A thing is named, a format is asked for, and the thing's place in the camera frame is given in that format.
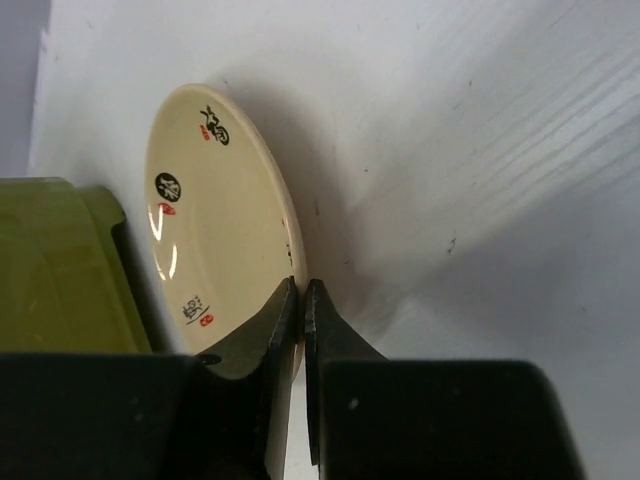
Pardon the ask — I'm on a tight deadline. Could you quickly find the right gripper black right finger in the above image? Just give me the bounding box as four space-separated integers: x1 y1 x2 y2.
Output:
304 279 585 479

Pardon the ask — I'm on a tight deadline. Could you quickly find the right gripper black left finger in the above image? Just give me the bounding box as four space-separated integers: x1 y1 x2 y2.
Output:
1 278 297 479

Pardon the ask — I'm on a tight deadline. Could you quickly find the cream plate with calligraphy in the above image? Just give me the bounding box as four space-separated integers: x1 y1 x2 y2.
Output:
144 84 308 354

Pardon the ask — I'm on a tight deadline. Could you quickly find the olive green plastic bin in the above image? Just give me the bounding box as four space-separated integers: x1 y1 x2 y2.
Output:
1 177 151 353

